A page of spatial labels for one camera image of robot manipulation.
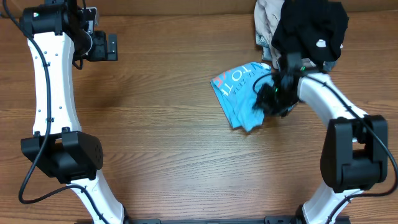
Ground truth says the light denim garment in pile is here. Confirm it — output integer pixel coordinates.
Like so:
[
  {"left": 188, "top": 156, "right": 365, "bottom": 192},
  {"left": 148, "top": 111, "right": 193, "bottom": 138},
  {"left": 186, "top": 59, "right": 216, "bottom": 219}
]
[{"left": 256, "top": 31, "right": 337, "bottom": 72}]

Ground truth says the beige garment in pile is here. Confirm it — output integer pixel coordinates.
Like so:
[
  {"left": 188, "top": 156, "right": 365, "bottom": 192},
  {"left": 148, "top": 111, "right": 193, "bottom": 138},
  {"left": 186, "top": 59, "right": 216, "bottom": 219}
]
[{"left": 254, "top": 0, "right": 284, "bottom": 52}]

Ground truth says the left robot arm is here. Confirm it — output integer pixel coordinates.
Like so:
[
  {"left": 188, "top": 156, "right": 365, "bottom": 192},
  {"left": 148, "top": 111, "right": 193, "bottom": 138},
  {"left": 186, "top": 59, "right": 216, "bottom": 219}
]
[{"left": 19, "top": 0, "right": 129, "bottom": 223}]

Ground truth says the light blue t-shirt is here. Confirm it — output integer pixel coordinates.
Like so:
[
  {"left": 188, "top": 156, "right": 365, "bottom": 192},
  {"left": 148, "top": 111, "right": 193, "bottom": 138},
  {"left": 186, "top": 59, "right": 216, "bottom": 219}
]
[{"left": 211, "top": 62, "right": 274, "bottom": 132}]

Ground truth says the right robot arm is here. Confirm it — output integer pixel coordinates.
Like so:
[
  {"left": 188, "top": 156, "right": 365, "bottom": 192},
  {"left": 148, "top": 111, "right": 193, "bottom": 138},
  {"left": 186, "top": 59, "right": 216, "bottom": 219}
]
[{"left": 252, "top": 53, "right": 392, "bottom": 224}]

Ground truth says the black garment on pile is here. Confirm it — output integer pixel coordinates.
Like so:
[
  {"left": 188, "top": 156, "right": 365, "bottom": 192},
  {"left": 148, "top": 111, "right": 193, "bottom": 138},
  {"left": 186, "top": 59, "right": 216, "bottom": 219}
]
[{"left": 272, "top": 0, "right": 349, "bottom": 64}]

